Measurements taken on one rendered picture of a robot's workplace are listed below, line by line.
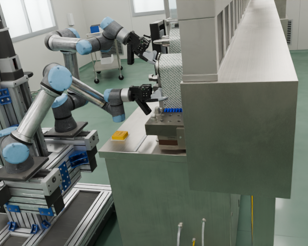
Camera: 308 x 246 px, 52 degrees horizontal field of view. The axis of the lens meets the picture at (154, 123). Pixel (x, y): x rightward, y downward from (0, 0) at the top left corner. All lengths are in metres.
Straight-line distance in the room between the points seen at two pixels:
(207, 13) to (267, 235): 0.65
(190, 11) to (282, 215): 2.07
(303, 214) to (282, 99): 1.95
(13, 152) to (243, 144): 1.18
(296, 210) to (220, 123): 1.95
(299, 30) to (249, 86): 6.52
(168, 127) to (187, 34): 0.86
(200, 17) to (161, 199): 1.17
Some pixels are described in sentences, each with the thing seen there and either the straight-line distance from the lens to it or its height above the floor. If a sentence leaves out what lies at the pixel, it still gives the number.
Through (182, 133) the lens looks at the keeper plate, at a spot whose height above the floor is 1.00.
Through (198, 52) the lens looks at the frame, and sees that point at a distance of 0.72.
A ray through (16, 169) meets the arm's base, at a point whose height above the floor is 0.84.
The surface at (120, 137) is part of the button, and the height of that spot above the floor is 0.92.
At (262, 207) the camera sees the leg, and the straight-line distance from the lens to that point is 0.96.
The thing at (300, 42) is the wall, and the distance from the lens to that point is 7.27.
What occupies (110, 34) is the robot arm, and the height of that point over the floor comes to 1.43.
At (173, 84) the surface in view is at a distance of 1.65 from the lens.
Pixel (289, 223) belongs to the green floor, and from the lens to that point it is 2.53.
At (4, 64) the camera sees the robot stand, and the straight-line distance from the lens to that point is 1.97.
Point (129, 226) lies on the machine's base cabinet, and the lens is 1.91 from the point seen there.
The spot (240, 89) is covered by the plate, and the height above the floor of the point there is 1.42.
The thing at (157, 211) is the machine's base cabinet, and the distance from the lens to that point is 1.76.
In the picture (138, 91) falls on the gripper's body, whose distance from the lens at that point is 1.69.
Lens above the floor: 1.66
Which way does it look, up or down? 24 degrees down
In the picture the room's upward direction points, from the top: 7 degrees counter-clockwise
